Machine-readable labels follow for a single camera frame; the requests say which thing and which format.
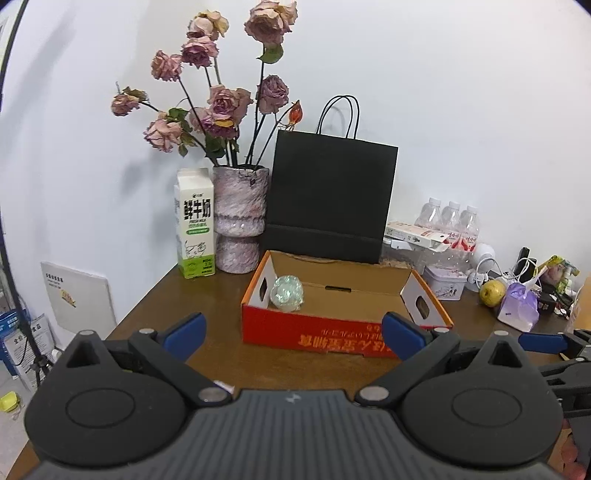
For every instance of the person's right hand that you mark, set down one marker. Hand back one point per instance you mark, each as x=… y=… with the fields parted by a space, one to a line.
x=577 y=461

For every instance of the colourful packaged doll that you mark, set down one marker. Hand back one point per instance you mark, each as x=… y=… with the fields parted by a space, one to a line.
x=556 y=270

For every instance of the black paper bag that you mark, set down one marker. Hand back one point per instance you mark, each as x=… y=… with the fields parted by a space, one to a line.
x=328 y=194

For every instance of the clear water bottle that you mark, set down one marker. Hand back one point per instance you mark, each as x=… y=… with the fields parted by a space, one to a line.
x=451 y=219
x=429 y=214
x=468 y=228

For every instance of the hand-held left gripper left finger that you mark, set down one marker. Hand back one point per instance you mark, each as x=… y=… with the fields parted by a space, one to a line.
x=187 y=334

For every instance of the clear plastic bottle wrap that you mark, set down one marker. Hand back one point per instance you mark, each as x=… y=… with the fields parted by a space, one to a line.
x=455 y=258

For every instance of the yellow green small item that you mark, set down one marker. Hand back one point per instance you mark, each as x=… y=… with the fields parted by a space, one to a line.
x=9 y=401

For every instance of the pink marbled vase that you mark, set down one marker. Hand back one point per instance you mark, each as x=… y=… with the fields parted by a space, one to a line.
x=240 y=207

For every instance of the iridescent wrapped ball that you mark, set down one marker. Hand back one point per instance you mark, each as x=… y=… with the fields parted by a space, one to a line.
x=287 y=294

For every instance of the black pouch with star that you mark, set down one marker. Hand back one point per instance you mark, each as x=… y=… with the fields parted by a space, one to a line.
x=549 y=302

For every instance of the white board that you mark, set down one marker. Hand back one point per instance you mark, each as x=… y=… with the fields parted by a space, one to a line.
x=78 y=295

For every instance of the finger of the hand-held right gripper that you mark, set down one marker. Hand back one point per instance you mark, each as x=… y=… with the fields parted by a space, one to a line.
x=545 y=343
x=570 y=370

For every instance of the blue printed sign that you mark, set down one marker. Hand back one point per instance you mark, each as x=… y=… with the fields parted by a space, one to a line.
x=18 y=332

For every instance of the flat white carton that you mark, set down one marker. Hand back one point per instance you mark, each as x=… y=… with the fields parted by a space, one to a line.
x=411 y=230

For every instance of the lavender tin box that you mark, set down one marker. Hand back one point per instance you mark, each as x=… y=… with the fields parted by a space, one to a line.
x=445 y=284

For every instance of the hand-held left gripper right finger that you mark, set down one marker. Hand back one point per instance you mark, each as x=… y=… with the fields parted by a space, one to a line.
x=401 y=339

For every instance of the red cardboard box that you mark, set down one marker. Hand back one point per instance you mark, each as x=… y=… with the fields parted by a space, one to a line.
x=314 y=332

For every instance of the purple tissue pack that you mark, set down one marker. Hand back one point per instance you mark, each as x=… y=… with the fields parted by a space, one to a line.
x=519 y=307

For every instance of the yellow green apple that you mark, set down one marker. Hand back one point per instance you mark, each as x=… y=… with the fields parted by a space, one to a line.
x=493 y=293

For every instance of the white green milk carton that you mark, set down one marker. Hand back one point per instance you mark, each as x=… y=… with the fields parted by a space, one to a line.
x=194 y=217

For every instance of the small white fan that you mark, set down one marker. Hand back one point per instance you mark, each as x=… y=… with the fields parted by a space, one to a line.
x=482 y=253

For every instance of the bunch of dried pink roses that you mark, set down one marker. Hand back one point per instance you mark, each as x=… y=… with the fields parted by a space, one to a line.
x=221 y=104

